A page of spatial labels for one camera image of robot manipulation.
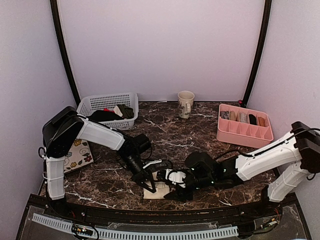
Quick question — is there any olive green garment in basket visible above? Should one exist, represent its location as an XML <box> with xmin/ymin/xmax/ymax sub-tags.
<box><xmin>117</xmin><ymin>104</ymin><xmax>135</xmax><ymax>119</ymax></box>

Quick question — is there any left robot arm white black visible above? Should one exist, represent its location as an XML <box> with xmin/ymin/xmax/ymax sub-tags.
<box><xmin>41</xmin><ymin>106</ymin><xmax>156</xmax><ymax>218</ymax></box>

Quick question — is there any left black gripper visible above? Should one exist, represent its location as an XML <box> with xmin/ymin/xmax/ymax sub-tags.
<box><xmin>120</xmin><ymin>153</ymin><xmax>156</xmax><ymax>194</ymax></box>

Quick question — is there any black frame post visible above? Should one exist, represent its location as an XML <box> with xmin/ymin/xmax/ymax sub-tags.
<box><xmin>49</xmin><ymin>0</ymin><xmax>81</xmax><ymax>106</ymax></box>
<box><xmin>242</xmin><ymin>0</ymin><xmax>272</xmax><ymax>106</ymax></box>

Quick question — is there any small white garment in basket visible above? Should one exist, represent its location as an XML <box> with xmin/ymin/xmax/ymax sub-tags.
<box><xmin>113</xmin><ymin>105</ymin><xmax>124</xmax><ymax>118</ymax></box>

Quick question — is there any black front table rail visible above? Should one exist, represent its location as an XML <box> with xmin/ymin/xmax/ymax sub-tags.
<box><xmin>24</xmin><ymin>193</ymin><xmax>298</xmax><ymax>227</ymax></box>

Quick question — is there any light grey rolled underwear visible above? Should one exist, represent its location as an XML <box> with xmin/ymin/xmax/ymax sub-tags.
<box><xmin>239</xmin><ymin>112</ymin><xmax>248</xmax><ymax>123</ymax></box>

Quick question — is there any brown rolled underwear in tray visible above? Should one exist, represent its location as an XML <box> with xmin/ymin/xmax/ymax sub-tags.
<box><xmin>257</xmin><ymin>116</ymin><xmax>266</xmax><ymax>127</ymax></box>

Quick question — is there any tan rolled underwear in tray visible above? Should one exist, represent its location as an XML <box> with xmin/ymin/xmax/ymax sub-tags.
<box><xmin>229</xmin><ymin>111</ymin><xmax>238</xmax><ymax>121</ymax></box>

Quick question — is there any cream cotton boxer underwear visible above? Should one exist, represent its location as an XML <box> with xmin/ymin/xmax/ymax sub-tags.
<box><xmin>143</xmin><ymin>171</ymin><xmax>170</xmax><ymax>200</ymax></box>

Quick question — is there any right black frame post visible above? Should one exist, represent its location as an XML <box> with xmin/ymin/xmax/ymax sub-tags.
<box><xmin>242</xmin><ymin>0</ymin><xmax>272</xmax><ymax>106</ymax></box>

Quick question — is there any black rolled underwear in tray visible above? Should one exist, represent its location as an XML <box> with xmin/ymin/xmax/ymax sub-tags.
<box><xmin>248</xmin><ymin>114</ymin><xmax>258</xmax><ymax>126</ymax></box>

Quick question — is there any white slotted cable duct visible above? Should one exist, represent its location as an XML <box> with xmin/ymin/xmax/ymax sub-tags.
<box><xmin>31</xmin><ymin>213</ymin><xmax>239</xmax><ymax>240</ymax></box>

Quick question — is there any white plastic laundry basket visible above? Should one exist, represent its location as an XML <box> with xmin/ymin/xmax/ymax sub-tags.
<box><xmin>76</xmin><ymin>92</ymin><xmax>139</xmax><ymax>130</ymax></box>

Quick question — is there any floral square tile coaster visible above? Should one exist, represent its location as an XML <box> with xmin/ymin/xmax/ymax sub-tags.
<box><xmin>64</xmin><ymin>139</ymin><xmax>94</xmax><ymax>174</ymax></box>

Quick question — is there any grey rolled underwear in tray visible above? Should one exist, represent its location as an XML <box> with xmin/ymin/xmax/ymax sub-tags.
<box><xmin>220</xmin><ymin>110</ymin><xmax>230</xmax><ymax>120</ymax></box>

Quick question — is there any black garment in basket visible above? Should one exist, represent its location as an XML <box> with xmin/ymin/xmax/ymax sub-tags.
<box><xmin>87</xmin><ymin>110</ymin><xmax>124</xmax><ymax>122</ymax></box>

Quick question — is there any cream ceramic mug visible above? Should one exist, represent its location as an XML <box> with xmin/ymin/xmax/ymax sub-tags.
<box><xmin>177</xmin><ymin>90</ymin><xmax>195</xmax><ymax>119</ymax></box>

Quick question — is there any left black frame post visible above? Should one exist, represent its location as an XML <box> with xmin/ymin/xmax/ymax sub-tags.
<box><xmin>49</xmin><ymin>0</ymin><xmax>81</xmax><ymax>106</ymax></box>

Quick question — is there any pink divided organizer tray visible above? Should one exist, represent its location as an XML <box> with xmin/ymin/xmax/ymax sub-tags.
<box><xmin>216</xmin><ymin>104</ymin><xmax>274</xmax><ymax>149</ymax></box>

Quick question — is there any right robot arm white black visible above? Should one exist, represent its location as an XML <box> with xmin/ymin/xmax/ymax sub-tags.
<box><xmin>164</xmin><ymin>121</ymin><xmax>320</xmax><ymax>217</ymax></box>

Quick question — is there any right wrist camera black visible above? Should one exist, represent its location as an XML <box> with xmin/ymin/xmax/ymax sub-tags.
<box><xmin>184</xmin><ymin>151</ymin><xmax>218</xmax><ymax>176</ymax></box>

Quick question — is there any red garment in basket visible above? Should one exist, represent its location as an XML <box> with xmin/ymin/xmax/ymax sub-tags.
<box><xmin>103</xmin><ymin>108</ymin><xmax>114</xmax><ymax>113</ymax></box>

